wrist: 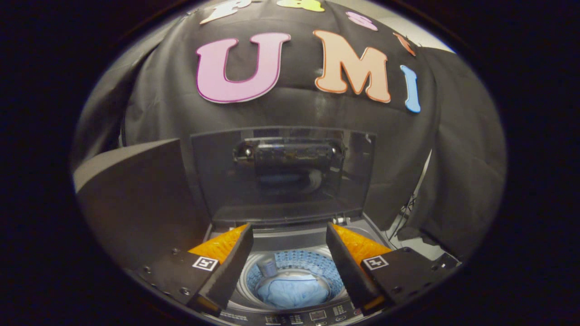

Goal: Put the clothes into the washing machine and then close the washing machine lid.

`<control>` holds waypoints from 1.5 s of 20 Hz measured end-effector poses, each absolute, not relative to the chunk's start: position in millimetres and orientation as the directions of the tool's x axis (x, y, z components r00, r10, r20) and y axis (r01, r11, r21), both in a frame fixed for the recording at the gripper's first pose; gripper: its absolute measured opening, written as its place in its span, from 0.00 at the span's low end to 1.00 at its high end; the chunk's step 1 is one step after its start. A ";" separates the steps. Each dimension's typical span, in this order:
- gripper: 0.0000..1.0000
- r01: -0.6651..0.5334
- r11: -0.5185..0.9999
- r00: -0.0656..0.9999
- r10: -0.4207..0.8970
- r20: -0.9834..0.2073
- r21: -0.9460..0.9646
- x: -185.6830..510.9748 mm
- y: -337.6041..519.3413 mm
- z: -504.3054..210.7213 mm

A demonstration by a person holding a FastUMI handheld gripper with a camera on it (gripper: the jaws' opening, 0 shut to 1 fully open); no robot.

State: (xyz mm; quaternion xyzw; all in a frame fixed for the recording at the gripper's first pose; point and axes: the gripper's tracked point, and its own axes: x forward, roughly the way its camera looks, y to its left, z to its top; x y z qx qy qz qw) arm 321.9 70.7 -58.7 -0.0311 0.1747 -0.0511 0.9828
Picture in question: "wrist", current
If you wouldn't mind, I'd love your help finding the black backdrop cloth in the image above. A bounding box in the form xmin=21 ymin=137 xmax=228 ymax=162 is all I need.
xmin=72 ymin=0 xmax=506 ymax=263

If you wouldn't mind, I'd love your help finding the grey washing machine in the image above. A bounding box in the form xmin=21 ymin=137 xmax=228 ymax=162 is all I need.
xmin=204 ymin=213 xmax=395 ymax=326

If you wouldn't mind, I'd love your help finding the light blue cloth garment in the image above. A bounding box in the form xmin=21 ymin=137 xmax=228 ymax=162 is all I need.
xmin=257 ymin=274 xmax=330 ymax=309

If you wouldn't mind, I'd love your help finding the dark washing machine lid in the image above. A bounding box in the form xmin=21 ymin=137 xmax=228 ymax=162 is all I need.
xmin=190 ymin=127 xmax=377 ymax=227

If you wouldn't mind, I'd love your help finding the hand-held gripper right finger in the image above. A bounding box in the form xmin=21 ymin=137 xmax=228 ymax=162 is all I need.
xmin=326 ymin=222 xmax=460 ymax=316

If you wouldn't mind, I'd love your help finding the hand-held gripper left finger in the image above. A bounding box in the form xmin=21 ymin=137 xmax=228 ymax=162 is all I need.
xmin=136 ymin=223 xmax=254 ymax=316

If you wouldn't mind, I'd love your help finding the dark cabinet with white side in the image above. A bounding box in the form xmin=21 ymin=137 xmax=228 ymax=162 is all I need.
xmin=72 ymin=138 xmax=211 ymax=272

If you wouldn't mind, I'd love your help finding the black hanging cable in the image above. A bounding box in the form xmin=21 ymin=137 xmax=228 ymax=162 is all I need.
xmin=387 ymin=149 xmax=431 ymax=240

